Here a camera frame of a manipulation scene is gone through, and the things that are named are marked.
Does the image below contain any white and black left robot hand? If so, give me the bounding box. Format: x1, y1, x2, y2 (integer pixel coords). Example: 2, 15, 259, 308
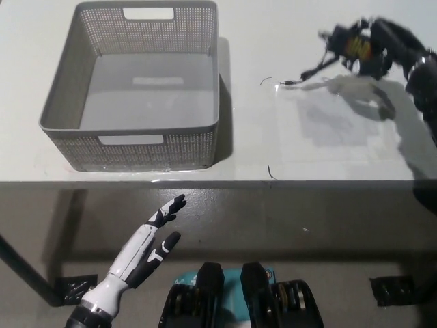
108, 193, 187, 289

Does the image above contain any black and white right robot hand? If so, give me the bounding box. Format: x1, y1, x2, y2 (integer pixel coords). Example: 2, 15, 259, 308
358, 17, 428, 81

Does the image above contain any black power adapter with cord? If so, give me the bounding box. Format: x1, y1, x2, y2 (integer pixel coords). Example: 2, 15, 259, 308
283, 20, 392, 86

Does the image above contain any grey perforated plastic basket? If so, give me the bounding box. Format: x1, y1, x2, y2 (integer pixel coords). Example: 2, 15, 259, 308
38, 0, 220, 172

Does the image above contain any black metal table leg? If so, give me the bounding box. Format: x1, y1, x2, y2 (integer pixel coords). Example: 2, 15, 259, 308
0, 234, 66, 308
413, 275, 437, 305

